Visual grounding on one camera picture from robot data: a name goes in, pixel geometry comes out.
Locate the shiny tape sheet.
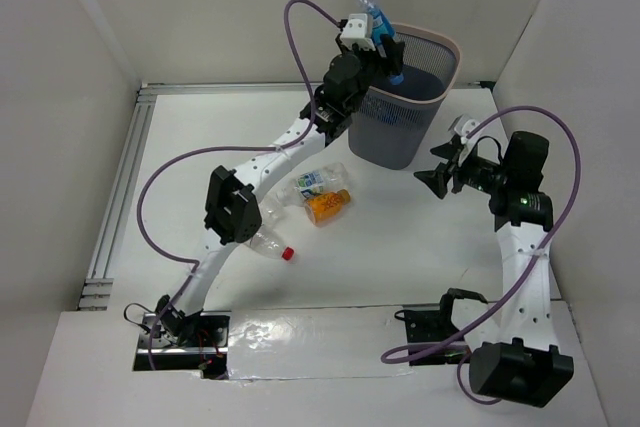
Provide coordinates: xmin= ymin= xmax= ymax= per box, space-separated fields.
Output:
xmin=227 ymin=306 xmax=413 ymax=381

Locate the grey mesh waste bin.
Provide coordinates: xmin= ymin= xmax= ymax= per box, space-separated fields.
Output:
xmin=348 ymin=23 xmax=462 ymax=170

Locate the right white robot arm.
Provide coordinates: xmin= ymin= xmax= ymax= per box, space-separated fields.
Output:
xmin=415 ymin=131 xmax=574 ymax=408

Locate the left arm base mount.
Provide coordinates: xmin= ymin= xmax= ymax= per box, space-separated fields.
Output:
xmin=123 ymin=303 xmax=231 ymax=380

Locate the crushed blue cap bottle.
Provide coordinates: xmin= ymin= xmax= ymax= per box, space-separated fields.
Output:
xmin=357 ymin=0 xmax=404 ymax=86

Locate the green blue label bottle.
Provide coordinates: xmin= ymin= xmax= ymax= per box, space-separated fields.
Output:
xmin=275 ymin=162 xmax=348 ymax=206

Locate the orange drink bottle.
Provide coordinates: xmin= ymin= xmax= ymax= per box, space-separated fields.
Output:
xmin=304 ymin=189 xmax=351 ymax=225

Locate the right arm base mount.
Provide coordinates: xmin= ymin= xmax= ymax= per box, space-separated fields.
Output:
xmin=394 ymin=288 xmax=488 ymax=367

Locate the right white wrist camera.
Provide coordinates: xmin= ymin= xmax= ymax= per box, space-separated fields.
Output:
xmin=450 ymin=114 xmax=478 ymax=144

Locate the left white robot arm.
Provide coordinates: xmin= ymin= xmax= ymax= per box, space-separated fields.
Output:
xmin=156 ymin=35 xmax=405 ymax=346

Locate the red label water bottle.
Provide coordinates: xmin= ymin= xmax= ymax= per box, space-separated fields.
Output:
xmin=246 ymin=226 xmax=295 ymax=261

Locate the blue label water bottle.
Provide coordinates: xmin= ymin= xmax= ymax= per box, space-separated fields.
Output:
xmin=368 ymin=98 xmax=408 ymax=128

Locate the clear unlabelled plastic bottle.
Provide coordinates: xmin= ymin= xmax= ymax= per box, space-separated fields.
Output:
xmin=259 ymin=194 xmax=287 ymax=226

